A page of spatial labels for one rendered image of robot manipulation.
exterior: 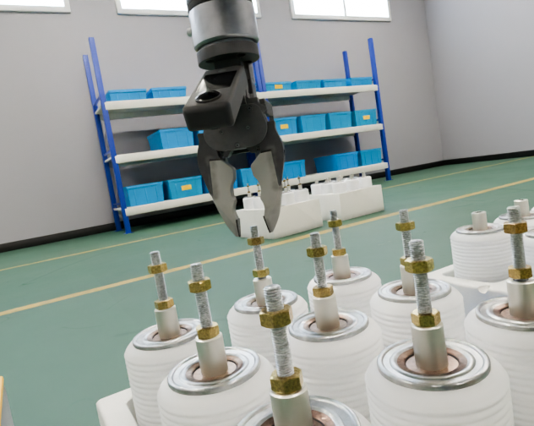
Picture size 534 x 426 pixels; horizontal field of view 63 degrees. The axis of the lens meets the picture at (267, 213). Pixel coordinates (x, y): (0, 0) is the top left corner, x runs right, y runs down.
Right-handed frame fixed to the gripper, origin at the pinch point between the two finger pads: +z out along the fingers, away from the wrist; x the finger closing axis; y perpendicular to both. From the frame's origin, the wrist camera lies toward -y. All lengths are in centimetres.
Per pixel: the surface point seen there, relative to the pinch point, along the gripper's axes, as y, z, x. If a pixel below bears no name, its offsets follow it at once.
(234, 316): -2.3, 9.8, 3.2
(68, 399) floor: 30, 35, 51
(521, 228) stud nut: -10.9, 2.1, -24.3
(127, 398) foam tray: -6.0, 16.6, 15.9
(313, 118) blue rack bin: 513, -60, 10
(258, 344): -4.1, 12.6, 0.5
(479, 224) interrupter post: 26.6, 8.4, -31.9
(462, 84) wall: 718, -93, -229
